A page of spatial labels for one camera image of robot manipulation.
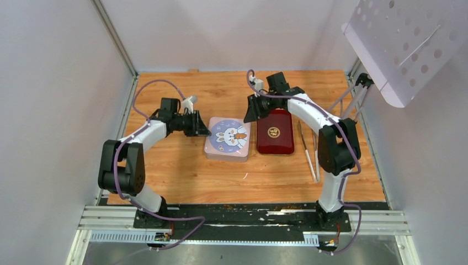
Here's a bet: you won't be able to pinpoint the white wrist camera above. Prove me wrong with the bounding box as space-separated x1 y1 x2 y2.
251 77 264 97
181 96 198 114

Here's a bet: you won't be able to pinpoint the small tripod stand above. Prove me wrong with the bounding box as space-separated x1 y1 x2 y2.
326 72 375 121

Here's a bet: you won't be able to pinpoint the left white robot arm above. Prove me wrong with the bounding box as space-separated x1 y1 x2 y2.
98 96 211 228

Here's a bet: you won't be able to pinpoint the red rectangular tray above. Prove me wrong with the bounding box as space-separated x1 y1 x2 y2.
256 109 295 155

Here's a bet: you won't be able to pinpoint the purple cable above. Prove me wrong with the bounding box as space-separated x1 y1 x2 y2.
246 69 363 256
112 79 206 251

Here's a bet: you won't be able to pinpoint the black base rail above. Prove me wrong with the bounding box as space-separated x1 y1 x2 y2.
133 203 352 241

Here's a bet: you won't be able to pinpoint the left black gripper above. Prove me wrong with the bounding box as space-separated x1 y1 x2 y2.
173 110 212 137

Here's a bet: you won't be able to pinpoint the silver tin lid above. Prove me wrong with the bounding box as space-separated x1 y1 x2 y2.
204 116 251 152

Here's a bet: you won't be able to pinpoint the metal tongs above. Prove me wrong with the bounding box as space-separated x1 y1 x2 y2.
297 121 321 184

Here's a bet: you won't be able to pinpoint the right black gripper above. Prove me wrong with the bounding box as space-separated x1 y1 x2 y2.
244 93 276 124

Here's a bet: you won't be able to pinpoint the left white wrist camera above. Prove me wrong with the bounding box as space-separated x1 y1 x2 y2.
181 96 198 114

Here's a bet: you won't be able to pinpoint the white perforated metal panel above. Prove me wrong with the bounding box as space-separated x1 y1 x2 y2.
342 0 467 108

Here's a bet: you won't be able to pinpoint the silver compartment tin box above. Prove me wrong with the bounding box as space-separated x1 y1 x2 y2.
204 149 249 163

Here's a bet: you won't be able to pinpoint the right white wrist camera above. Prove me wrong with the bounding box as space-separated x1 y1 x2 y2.
251 77 264 97

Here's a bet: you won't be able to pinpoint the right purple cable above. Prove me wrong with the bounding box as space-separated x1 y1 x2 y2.
246 69 363 256

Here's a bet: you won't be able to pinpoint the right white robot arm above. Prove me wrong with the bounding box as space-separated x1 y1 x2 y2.
243 70 361 231

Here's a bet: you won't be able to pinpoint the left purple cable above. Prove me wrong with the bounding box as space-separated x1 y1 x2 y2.
112 79 206 251

